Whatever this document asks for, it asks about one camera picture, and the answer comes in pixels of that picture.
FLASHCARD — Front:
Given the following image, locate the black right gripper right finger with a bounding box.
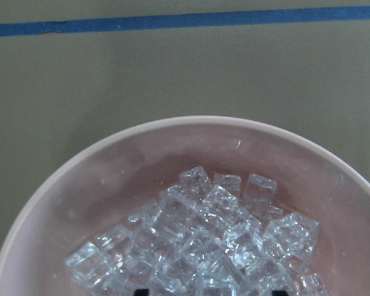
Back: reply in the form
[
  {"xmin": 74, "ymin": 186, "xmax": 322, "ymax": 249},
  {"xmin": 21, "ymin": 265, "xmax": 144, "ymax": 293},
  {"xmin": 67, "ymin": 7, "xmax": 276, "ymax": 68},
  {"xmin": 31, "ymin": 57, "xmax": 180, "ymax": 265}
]
[{"xmin": 271, "ymin": 290, "xmax": 287, "ymax": 296}]

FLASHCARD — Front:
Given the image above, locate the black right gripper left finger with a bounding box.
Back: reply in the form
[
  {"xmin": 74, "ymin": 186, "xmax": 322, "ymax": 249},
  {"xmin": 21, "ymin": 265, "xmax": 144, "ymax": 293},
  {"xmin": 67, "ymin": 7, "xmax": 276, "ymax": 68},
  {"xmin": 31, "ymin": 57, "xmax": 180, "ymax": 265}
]
[{"xmin": 134, "ymin": 289, "xmax": 149, "ymax": 296}]

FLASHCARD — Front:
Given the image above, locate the clear ice cubes pile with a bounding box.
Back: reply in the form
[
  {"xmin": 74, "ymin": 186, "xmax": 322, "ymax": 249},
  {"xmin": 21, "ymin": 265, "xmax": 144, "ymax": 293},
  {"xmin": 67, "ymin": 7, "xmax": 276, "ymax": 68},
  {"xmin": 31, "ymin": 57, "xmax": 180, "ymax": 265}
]
[{"xmin": 65, "ymin": 166, "xmax": 328, "ymax": 295}]

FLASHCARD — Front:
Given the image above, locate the pink bowl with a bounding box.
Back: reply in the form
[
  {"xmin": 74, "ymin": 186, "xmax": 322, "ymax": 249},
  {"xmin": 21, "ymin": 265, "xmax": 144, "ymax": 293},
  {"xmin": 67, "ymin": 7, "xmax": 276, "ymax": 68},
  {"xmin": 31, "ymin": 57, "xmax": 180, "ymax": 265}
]
[{"xmin": 0, "ymin": 116, "xmax": 370, "ymax": 295}]

